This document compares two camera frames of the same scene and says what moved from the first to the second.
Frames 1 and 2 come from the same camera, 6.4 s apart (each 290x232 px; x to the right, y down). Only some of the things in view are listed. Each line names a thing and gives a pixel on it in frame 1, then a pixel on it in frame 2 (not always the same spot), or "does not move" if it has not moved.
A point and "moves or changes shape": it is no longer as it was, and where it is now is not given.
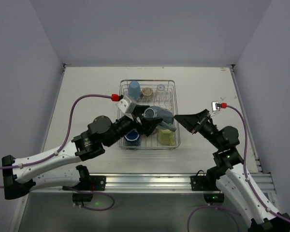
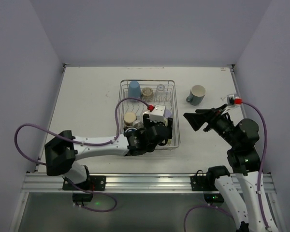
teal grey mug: (166, 114) moves or changes shape
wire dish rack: (161, 95) does not move
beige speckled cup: (147, 93) does not move
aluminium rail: (159, 183) does not move
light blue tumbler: (134, 90) does not move
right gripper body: (201, 123) -> (213, 118)
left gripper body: (138, 118) -> (159, 132)
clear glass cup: (160, 92) does not move
